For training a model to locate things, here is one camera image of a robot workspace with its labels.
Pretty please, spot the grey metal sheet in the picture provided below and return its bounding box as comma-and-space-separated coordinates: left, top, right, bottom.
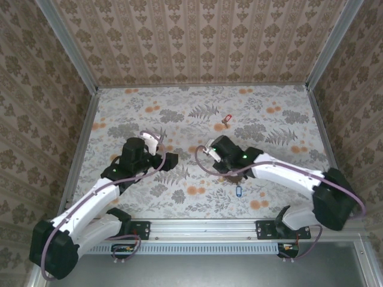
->
28, 242, 375, 287

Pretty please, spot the aluminium table edge rail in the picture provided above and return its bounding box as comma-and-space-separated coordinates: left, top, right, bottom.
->
58, 88, 101, 216
96, 83, 311, 90
306, 88, 349, 201

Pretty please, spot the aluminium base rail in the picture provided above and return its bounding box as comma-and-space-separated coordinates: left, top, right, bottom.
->
64, 218, 373, 242

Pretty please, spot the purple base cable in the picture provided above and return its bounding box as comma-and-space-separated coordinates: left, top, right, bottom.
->
278, 224, 323, 264
112, 234, 142, 265

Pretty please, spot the slotted grey cable duct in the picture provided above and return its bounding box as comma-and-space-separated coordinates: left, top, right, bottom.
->
86, 242, 281, 255

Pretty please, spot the aluminium frame post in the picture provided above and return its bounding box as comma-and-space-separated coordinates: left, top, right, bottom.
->
305, 0, 365, 89
35, 0, 99, 92

